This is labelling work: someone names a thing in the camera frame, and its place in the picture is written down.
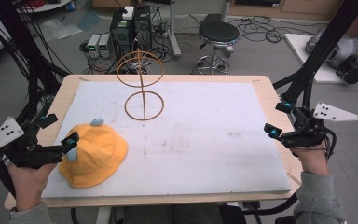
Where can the white foam mat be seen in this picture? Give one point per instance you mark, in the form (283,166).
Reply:
(199,149)

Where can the yellow hat with blue ears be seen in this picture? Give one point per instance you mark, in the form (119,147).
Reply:
(99,155)

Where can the black round stool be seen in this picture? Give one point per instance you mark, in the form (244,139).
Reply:
(218,32)

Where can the blue tape roll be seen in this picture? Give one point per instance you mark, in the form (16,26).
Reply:
(70,6)

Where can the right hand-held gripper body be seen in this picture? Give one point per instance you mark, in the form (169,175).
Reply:
(309,133)

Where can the clear plastic sheet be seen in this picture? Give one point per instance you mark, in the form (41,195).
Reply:
(60,29)

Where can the white round table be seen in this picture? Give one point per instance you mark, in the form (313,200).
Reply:
(43,5)

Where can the white floor board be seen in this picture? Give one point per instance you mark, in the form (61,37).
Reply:
(301,53)

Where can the white box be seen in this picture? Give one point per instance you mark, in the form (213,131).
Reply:
(128,12)

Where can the black device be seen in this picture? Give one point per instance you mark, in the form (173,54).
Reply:
(352,70)

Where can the person's left hand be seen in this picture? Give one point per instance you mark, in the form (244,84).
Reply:
(28,186)

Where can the grey power supply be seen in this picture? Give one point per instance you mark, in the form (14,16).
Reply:
(93,45)
(105,45)

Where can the white desk leg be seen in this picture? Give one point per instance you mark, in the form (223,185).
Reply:
(174,31)

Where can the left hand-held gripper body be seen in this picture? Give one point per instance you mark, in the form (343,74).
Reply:
(28,154)

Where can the silver rounded device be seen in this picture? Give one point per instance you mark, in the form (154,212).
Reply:
(341,48)

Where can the black computer tower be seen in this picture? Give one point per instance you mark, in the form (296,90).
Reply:
(143,25)
(121,34)

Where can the person's right hand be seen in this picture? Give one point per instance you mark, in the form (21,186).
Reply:
(313,160)

